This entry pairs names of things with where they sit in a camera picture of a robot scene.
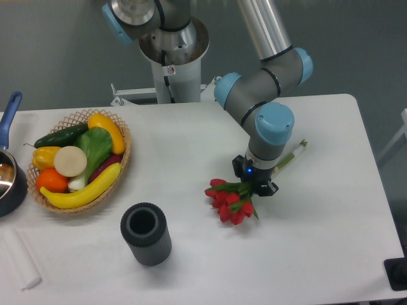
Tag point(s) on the beige round disc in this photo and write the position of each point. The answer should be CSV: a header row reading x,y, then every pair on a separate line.
x,y
70,161

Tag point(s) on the green lettuce leaf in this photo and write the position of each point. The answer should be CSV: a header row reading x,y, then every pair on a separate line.
x,y
97,145

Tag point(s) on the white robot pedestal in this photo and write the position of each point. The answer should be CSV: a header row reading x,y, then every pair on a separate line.
x,y
177,83

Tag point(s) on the red tulip bouquet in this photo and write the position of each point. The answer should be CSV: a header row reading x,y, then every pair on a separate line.
x,y
233,200

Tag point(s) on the white folded cloth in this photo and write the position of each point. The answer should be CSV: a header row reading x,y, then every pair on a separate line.
x,y
19,260

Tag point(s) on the white metal base frame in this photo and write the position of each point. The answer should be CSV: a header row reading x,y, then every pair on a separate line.
x,y
145,96

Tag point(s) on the white frame at right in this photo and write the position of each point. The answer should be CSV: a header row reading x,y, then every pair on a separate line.
x,y
394,145

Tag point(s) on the dark green cucumber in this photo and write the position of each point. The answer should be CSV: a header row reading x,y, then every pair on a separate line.
x,y
61,138

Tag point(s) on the yellow bell pepper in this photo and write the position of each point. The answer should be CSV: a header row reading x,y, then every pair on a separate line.
x,y
43,157

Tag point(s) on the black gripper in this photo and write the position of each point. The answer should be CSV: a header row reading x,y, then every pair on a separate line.
x,y
246,171

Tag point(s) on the yellow squash at top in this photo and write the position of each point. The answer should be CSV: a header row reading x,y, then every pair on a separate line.
x,y
102,121

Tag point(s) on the dark pot blue handle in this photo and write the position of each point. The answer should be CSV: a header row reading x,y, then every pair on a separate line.
x,y
13,179

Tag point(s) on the white spring onion bulb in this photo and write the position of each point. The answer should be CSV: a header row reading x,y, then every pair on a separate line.
x,y
77,183

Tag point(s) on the dark grey ribbed vase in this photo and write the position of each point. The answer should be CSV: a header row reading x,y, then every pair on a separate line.
x,y
144,228

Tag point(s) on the orange fruit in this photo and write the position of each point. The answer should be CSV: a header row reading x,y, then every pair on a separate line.
x,y
52,181

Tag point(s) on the black device at edge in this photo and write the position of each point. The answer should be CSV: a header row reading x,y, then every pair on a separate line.
x,y
396,273

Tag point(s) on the purple eggplant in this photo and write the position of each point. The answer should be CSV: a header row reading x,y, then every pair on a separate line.
x,y
115,158

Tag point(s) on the silver blue-capped robot arm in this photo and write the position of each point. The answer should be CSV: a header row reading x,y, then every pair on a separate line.
x,y
174,42

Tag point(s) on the long yellow squash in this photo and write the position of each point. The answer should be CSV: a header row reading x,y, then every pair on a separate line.
x,y
87,194

